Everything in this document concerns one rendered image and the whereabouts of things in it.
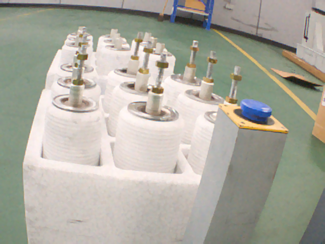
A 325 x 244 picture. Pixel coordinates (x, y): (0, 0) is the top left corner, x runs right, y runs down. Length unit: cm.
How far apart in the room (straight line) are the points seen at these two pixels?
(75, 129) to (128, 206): 13
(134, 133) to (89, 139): 6
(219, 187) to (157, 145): 16
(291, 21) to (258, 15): 71
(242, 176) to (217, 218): 6
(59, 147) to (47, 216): 11
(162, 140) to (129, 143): 4
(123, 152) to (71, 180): 10
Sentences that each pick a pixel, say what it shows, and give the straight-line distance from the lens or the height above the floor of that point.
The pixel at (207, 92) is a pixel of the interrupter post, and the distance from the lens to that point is 74.
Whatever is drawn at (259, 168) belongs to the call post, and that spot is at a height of 27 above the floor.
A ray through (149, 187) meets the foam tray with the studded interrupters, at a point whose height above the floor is 17.
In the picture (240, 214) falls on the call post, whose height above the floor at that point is 20.
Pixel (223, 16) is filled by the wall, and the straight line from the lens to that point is 684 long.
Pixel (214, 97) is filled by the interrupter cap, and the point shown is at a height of 25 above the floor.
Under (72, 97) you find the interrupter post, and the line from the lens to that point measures 58.
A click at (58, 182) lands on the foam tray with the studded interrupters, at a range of 56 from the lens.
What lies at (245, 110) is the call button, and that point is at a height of 32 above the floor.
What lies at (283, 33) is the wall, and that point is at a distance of 712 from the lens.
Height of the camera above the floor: 43
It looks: 18 degrees down
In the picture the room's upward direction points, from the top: 11 degrees clockwise
